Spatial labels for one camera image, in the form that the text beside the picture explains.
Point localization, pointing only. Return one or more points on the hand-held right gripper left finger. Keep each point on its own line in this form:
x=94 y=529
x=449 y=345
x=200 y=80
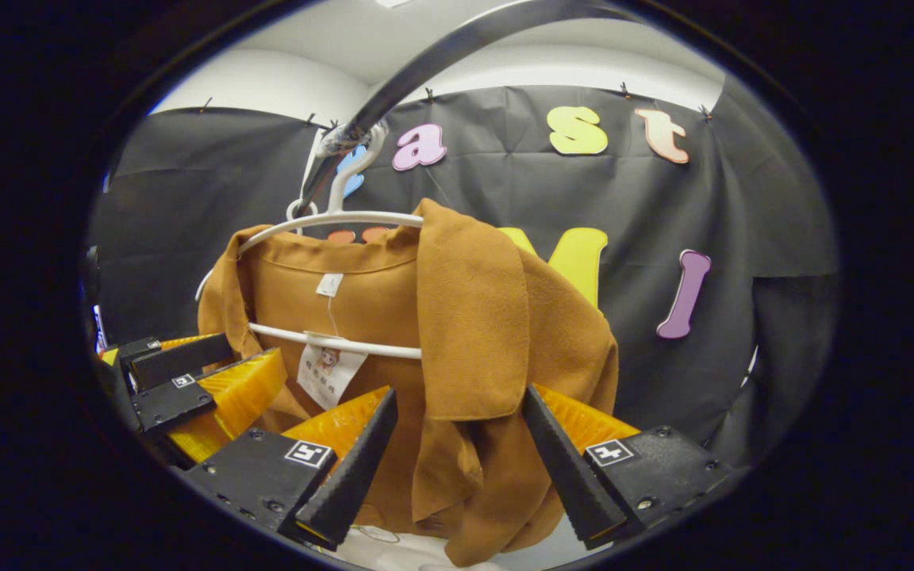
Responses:
x=350 y=476

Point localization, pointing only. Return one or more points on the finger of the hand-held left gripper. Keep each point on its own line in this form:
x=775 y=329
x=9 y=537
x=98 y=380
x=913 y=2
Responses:
x=179 y=358
x=175 y=404

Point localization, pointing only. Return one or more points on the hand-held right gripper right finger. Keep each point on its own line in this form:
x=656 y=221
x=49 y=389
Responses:
x=572 y=476

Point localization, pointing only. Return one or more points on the brown jacket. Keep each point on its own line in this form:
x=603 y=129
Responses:
x=473 y=317

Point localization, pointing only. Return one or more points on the white plastic clothes hanger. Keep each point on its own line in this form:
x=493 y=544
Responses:
x=292 y=211
x=346 y=218

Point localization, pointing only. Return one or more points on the black clothes rack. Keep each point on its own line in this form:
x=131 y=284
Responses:
x=425 y=67

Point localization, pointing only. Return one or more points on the white printed poster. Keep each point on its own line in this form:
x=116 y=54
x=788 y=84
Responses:
x=99 y=329

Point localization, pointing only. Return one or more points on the black backdrop cloth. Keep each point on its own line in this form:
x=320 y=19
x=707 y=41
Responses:
x=663 y=206

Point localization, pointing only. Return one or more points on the row of black cloth clips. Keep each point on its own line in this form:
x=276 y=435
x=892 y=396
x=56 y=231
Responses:
x=625 y=90

